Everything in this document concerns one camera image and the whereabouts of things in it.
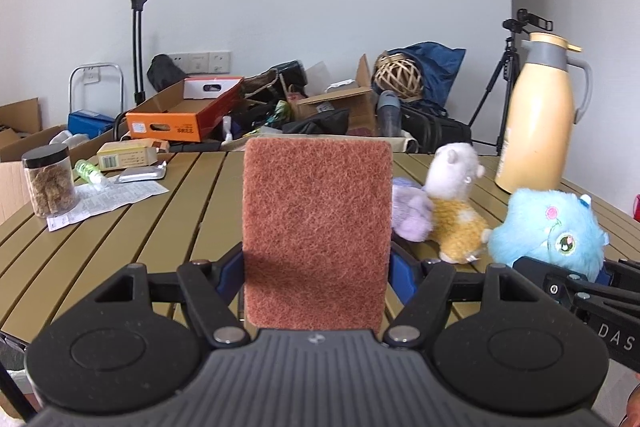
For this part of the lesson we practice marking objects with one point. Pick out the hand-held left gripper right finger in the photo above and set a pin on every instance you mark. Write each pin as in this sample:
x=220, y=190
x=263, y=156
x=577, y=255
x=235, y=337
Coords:
x=400, y=272

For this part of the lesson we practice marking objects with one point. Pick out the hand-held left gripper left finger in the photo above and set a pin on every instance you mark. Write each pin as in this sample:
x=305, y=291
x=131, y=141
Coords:
x=232, y=272

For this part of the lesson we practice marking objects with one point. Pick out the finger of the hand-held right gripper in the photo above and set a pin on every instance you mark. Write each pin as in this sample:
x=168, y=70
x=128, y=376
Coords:
x=625, y=277
x=545, y=279

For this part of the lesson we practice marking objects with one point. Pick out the blue plush toy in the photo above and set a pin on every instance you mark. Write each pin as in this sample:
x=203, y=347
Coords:
x=540, y=227

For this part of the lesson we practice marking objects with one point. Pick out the purple plush toy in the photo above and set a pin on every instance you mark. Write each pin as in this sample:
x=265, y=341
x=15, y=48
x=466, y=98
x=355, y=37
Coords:
x=412, y=212

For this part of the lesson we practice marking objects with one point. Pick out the white and yellow alpaca plush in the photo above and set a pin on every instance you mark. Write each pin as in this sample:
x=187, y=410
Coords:
x=457, y=217

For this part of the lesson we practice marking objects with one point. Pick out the brown scouring pad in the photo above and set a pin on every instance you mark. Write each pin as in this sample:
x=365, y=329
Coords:
x=315, y=227

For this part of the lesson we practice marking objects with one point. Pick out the silver foil blister pack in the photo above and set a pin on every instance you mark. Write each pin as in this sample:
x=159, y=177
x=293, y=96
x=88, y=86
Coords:
x=142, y=173

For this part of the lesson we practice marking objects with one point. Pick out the printed paper leaflet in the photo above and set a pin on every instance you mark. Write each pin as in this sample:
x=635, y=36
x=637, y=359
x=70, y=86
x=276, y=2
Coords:
x=115, y=197

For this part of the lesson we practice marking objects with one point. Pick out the black wheeled cart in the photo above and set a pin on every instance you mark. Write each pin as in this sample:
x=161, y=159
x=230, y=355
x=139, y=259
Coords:
x=440, y=127

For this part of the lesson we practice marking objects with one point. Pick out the yellow thermos jug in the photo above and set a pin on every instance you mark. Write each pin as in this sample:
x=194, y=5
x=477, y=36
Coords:
x=537, y=127

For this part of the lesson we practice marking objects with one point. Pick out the yellow carton box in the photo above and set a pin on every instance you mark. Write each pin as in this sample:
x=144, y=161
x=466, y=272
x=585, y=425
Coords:
x=127, y=154

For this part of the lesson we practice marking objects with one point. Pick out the grey bottle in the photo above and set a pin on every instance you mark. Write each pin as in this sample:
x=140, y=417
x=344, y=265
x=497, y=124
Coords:
x=389, y=114

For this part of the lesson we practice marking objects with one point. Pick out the orange cardboard box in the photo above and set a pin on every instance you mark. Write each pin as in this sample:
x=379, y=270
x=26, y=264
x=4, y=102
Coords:
x=165, y=124

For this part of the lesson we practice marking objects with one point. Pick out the black cloth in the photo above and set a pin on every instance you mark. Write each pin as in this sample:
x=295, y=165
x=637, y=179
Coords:
x=317, y=123

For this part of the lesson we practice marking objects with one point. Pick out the small green bottle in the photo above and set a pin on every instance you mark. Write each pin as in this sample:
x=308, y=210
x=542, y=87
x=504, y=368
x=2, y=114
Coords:
x=89, y=172

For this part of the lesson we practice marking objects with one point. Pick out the open brown cardboard box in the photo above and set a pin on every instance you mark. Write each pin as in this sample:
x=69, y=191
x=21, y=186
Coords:
x=345, y=99

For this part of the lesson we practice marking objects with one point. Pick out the rattan ball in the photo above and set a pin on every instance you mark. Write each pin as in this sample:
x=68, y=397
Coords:
x=398, y=76

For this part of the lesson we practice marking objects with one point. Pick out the clear jar with black lid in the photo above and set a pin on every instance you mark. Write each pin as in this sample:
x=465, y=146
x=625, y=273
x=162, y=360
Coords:
x=50, y=184

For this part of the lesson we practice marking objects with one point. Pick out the blue box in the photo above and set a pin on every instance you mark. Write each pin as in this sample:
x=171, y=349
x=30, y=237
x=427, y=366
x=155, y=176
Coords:
x=90, y=122

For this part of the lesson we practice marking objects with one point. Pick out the blue cloth bag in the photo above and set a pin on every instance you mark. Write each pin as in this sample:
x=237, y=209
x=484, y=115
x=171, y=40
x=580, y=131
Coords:
x=442, y=67

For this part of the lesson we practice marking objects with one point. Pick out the black tripod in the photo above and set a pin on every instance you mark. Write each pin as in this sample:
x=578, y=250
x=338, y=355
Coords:
x=506, y=72

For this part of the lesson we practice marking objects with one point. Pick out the black bag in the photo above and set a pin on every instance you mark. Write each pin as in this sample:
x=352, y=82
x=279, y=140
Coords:
x=162, y=72

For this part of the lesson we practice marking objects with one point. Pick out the white wall outlet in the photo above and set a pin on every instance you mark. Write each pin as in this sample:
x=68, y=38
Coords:
x=198, y=62
x=220, y=62
x=178, y=62
x=91, y=77

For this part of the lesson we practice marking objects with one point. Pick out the metal folding stool frame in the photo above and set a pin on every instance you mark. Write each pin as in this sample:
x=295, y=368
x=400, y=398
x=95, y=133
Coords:
x=120, y=87

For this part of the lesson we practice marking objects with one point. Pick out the black camera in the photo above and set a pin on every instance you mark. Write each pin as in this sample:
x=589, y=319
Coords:
x=525, y=23

